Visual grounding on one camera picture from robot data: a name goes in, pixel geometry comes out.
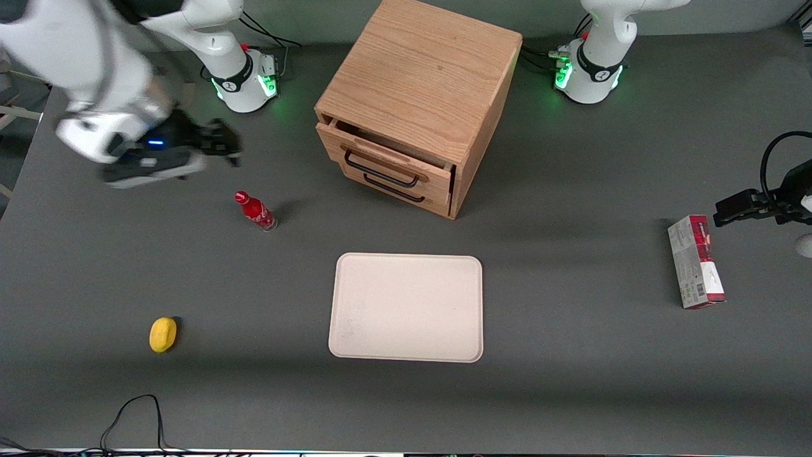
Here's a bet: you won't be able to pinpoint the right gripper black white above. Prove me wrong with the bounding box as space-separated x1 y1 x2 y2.
103 109 242 190

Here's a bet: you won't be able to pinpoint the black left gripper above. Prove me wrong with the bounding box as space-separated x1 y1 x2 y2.
713 161 812 228

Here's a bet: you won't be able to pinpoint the oak wooden drawer cabinet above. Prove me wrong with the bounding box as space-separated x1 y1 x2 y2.
315 0 524 221

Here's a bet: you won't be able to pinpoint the grey and red carton box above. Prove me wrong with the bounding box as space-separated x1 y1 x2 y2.
667 215 727 310

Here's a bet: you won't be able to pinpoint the red soda bottle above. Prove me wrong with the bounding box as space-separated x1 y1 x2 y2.
234 190 279 233

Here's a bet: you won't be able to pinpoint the yellow lemon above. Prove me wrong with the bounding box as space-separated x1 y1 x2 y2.
149 317 178 354

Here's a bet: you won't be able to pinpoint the beige plastic tray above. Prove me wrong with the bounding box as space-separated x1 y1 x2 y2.
328 252 485 364

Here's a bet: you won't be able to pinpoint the black looped gripper cable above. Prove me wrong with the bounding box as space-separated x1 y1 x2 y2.
760 131 812 205

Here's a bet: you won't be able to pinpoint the oak drawer with wood-bar handle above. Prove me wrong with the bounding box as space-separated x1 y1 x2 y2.
316 116 455 199

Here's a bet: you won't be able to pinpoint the black cables at right arm base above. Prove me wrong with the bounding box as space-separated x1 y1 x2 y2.
200 10 303 83

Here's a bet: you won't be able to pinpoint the black cables at arm base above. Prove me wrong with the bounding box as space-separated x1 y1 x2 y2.
200 10 303 83
519 11 594 78

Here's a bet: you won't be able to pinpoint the wood and black drawer handle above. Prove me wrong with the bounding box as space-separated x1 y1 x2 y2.
340 144 430 189

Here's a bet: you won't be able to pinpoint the black wire drawer handle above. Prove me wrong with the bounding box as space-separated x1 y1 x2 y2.
363 172 426 204

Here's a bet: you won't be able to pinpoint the light metal frame bar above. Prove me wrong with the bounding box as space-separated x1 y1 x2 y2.
0 48 44 199

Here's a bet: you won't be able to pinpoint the oak drawer with wire handle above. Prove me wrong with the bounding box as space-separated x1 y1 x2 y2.
355 171 455 220

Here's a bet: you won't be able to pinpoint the black cables at left arm base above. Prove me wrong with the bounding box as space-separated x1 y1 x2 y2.
519 11 594 78

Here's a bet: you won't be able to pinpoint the black cable loop on table edge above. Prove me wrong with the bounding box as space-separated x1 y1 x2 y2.
0 394 210 457

